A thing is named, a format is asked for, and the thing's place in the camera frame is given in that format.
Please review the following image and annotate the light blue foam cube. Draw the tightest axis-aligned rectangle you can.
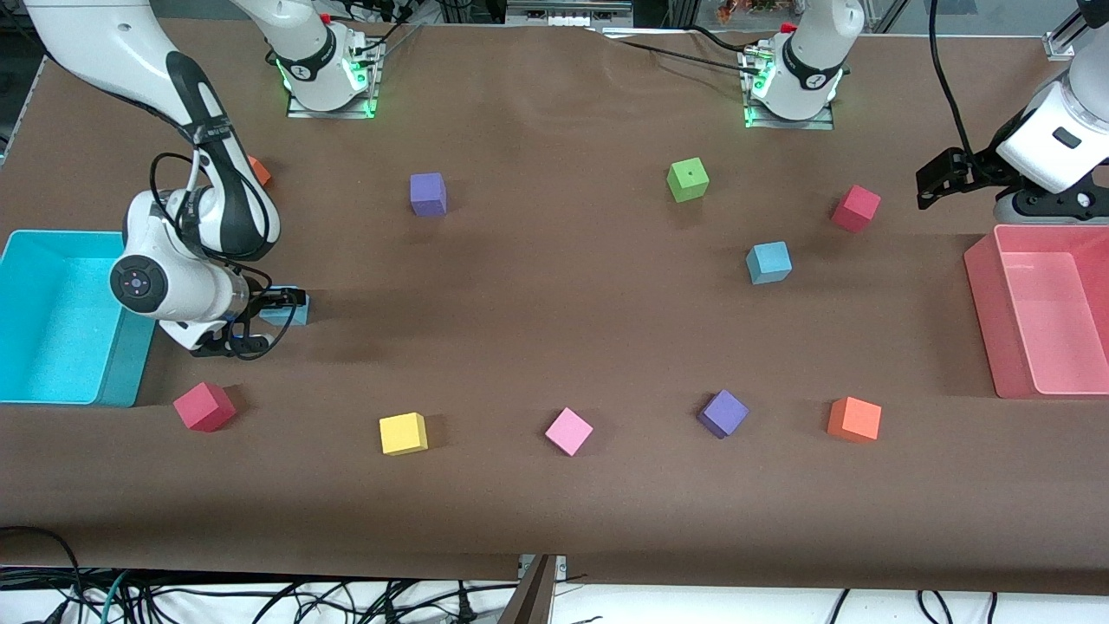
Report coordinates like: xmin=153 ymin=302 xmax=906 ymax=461
xmin=260 ymin=286 xmax=310 ymax=328
xmin=746 ymin=241 xmax=793 ymax=285

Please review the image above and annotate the red foam cube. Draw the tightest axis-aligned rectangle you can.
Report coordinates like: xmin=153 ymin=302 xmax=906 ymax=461
xmin=172 ymin=382 xmax=237 ymax=432
xmin=831 ymin=185 xmax=882 ymax=233

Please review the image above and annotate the pink plastic bin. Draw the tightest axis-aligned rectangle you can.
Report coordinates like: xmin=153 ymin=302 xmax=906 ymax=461
xmin=963 ymin=224 xmax=1109 ymax=400

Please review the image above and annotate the cyan plastic bin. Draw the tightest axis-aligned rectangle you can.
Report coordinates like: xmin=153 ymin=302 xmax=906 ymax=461
xmin=0 ymin=230 xmax=161 ymax=408

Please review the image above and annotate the purple foam cube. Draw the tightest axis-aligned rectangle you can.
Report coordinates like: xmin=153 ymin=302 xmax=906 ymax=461
xmin=410 ymin=172 xmax=448 ymax=218
xmin=697 ymin=389 xmax=749 ymax=439

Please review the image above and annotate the yellow foam cube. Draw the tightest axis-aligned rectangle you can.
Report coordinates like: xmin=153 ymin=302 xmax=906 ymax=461
xmin=379 ymin=412 xmax=429 ymax=457

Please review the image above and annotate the green foam cube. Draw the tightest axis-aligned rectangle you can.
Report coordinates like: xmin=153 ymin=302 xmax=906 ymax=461
xmin=666 ymin=158 xmax=710 ymax=204

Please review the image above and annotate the orange background object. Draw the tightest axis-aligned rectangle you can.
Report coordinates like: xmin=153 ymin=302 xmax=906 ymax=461
xmin=715 ymin=0 xmax=781 ymax=23

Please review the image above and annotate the brown paper table cover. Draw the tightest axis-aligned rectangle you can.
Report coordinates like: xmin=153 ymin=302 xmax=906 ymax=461
xmin=0 ymin=16 xmax=1109 ymax=597

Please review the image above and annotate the pink foam cube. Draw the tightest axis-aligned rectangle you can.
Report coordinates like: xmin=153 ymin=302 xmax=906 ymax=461
xmin=544 ymin=406 xmax=594 ymax=458

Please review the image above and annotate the dark slanted strut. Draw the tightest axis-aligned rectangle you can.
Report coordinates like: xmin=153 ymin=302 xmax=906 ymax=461
xmin=496 ymin=555 xmax=557 ymax=624

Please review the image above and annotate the grey electronics box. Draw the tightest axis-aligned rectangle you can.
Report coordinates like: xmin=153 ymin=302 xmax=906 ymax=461
xmin=505 ymin=0 xmax=633 ymax=27

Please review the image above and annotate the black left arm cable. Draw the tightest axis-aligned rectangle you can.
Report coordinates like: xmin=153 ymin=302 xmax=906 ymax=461
xmin=930 ymin=0 xmax=980 ymax=161

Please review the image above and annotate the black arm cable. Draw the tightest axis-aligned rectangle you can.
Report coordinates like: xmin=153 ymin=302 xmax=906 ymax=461
xmin=930 ymin=0 xmax=980 ymax=161
xmin=149 ymin=130 xmax=278 ymax=361

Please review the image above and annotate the aluminium frame profile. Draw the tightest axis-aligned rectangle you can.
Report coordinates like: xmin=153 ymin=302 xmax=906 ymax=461
xmin=1044 ymin=0 xmax=1109 ymax=62

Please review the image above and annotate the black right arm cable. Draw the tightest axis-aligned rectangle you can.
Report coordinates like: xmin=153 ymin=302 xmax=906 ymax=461
xmin=149 ymin=130 xmax=278 ymax=361

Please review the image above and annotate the teal cable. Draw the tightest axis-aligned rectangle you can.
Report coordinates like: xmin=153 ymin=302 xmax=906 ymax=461
xmin=102 ymin=570 xmax=133 ymax=624

